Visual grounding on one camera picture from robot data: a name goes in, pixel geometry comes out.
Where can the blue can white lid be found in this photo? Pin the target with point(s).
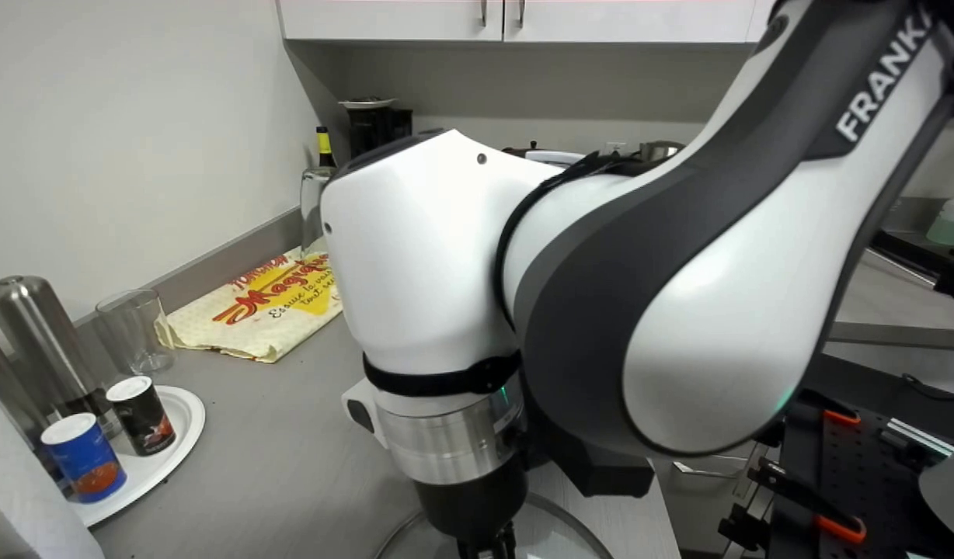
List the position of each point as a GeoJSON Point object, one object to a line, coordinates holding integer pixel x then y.
{"type": "Point", "coordinates": [82, 460]}

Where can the black coffee maker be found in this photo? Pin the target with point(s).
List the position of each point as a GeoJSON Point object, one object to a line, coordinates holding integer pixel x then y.
{"type": "Point", "coordinates": [378, 127]}

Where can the tall steel shaker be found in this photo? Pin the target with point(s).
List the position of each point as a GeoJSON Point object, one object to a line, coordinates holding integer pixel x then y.
{"type": "Point", "coordinates": [40, 331]}

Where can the white round plate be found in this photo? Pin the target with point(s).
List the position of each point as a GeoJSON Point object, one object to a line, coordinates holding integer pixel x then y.
{"type": "Point", "coordinates": [165, 456]}

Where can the dark wine bottle yellow neck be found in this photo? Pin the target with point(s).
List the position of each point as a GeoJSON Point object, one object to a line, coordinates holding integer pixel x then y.
{"type": "Point", "coordinates": [324, 147]}

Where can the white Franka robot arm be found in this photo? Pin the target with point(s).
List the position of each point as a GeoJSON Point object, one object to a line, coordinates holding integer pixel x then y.
{"type": "Point", "coordinates": [642, 258]}

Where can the black perforated breadboard table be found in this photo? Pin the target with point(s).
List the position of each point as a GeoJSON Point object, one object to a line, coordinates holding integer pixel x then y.
{"type": "Point", "coordinates": [890, 497]}

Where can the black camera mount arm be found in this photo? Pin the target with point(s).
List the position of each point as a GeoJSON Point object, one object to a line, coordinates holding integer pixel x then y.
{"type": "Point", "coordinates": [930, 265]}

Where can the white cabinet door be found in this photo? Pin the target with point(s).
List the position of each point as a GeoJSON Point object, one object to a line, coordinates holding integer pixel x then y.
{"type": "Point", "coordinates": [618, 19]}
{"type": "Point", "coordinates": [393, 19]}

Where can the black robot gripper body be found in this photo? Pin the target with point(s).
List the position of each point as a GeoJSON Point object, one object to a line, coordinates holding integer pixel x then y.
{"type": "Point", "coordinates": [472, 507]}

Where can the upturned clear drinking glass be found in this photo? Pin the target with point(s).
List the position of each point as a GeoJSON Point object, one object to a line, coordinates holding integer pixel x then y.
{"type": "Point", "coordinates": [309, 214]}

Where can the clear glass tumbler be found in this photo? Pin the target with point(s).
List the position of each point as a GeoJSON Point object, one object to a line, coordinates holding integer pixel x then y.
{"type": "Point", "coordinates": [136, 338]}

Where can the yellow printed tea towel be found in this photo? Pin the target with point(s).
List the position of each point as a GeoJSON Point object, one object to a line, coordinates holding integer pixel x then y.
{"type": "Point", "coordinates": [259, 305]}

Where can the dark can white lid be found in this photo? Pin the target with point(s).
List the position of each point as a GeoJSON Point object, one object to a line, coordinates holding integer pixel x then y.
{"type": "Point", "coordinates": [142, 413]}

